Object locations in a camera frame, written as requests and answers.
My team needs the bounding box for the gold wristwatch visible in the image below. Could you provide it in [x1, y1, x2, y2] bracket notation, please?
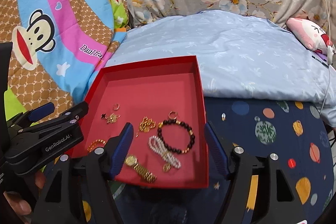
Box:
[124, 155, 157, 184]

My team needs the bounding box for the gold chain bracelet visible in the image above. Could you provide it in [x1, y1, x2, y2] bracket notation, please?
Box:
[86, 139, 107, 153]

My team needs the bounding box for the gold clover pendant necklace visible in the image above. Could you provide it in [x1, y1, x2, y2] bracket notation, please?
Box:
[101, 113, 121, 125]

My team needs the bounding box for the white pearl bracelet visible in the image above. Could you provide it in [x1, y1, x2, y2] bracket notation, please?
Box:
[148, 135, 182, 169]

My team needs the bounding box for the gold fringe necklace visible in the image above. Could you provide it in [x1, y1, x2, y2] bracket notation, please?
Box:
[135, 116, 157, 138]

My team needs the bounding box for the gold crescent moon earring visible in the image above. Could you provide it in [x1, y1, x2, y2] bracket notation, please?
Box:
[113, 103, 120, 111]

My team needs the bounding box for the black bead gold charm bracelet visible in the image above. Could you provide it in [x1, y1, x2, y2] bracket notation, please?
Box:
[156, 118, 197, 155]

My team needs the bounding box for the gold hoop earring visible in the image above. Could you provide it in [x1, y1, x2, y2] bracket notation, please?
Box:
[168, 111, 178, 120]

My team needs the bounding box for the left hand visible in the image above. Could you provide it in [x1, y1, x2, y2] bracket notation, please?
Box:
[2, 169, 47, 222]

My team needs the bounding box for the red shallow box tray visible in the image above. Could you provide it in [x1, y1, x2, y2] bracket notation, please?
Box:
[70, 56, 209, 189]

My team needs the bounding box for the navy planet print sheet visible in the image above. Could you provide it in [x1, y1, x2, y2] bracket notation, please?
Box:
[41, 96, 336, 224]

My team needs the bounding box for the light blue pillow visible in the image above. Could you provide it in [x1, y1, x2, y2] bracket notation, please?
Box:
[107, 10, 335, 126]

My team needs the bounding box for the colourful monkey cartoon quilt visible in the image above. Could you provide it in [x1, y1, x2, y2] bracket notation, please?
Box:
[1, 0, 128, 118]

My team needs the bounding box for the pink cartoon plush pillow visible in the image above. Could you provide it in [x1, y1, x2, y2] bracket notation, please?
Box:
[286, 18, 333, 55]

